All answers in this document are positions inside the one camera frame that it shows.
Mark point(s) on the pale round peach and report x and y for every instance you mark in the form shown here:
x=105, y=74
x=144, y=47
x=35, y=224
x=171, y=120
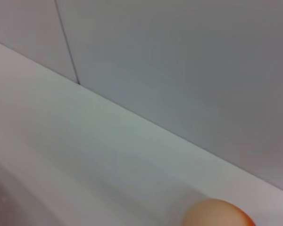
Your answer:
x=217, y=213

